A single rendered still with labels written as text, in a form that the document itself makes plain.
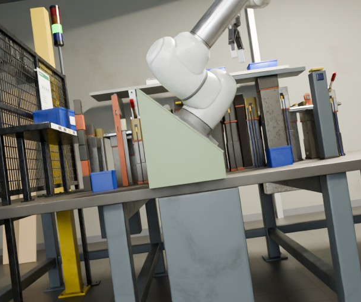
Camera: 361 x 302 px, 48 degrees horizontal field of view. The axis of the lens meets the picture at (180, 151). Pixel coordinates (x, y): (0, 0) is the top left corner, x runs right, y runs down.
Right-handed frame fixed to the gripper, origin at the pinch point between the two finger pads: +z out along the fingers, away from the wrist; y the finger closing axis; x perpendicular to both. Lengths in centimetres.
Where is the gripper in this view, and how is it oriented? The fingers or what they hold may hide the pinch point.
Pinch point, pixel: (237, 58)
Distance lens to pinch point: 212.7
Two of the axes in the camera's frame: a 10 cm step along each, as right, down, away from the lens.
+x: -9.0, 1.4, 4.0
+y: 4.0, -0.2, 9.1
